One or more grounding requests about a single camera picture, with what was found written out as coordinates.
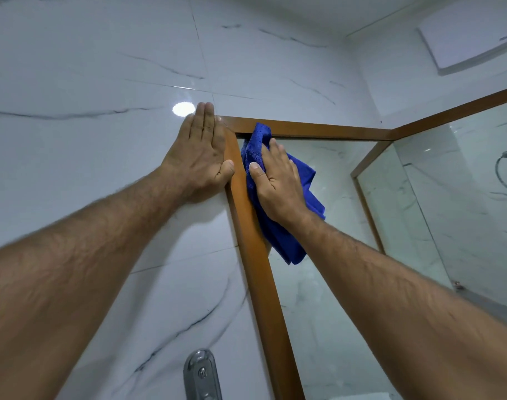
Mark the person's left hand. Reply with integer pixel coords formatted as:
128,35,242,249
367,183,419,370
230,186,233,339
159,102,236,204

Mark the person's right hand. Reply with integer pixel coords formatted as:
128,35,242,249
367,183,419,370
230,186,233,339
248,138,317,224

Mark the blue microfiber cloth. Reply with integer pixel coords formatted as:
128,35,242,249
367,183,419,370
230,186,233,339
240,122,326,266

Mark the person's left forearm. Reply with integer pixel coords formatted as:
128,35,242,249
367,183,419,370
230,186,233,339
0,164,192,400

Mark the person's right forearm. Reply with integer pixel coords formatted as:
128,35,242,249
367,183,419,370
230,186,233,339
284,208,507,400

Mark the brown framed glass shower enclosure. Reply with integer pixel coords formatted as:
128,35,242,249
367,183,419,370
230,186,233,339
217,84,507,400

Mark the chrome wall fixture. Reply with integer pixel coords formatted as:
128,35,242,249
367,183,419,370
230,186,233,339
183,349,223,400

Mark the white wall vent cover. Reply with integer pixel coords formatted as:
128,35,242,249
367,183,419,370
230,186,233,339
418,0,507,76

